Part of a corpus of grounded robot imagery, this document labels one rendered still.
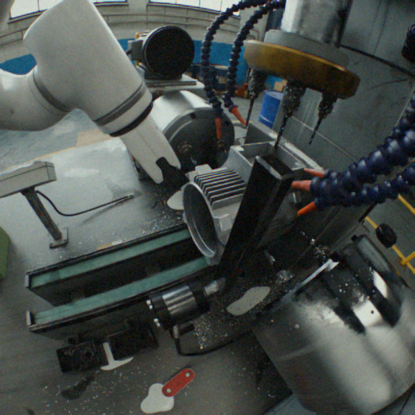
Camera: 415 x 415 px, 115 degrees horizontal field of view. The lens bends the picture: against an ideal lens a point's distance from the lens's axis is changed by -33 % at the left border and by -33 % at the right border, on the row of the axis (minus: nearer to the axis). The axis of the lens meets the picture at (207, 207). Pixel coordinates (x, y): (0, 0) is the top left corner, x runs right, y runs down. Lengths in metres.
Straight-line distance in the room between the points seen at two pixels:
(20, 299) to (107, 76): 0.63
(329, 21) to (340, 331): 0.37
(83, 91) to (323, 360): 0.39
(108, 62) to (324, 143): 0.47
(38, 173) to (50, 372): 0.49
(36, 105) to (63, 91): 0.04
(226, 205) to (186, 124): 0.25
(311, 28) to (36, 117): 0.35
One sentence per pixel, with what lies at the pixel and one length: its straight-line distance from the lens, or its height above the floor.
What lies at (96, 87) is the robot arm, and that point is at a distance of 0.23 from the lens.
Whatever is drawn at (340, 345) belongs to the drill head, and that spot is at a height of 1.13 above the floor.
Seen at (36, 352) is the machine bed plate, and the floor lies 0.80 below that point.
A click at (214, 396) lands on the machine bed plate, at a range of 0.54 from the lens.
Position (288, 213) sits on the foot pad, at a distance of 0.39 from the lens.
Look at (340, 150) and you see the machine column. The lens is 0.51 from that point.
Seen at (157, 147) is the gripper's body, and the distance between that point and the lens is 0.27.
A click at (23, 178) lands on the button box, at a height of 1.07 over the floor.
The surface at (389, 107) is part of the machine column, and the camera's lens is 0.48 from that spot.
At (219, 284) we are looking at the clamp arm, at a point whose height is 1.04.
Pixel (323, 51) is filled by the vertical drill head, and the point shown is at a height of 1.34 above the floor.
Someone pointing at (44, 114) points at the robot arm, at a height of 1.25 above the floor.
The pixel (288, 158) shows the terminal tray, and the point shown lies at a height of 1.13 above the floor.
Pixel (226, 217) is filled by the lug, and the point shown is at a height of 1.09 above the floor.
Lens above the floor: 1.32
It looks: 46 degrees down
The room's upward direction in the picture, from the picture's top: 10 degrees clockwise
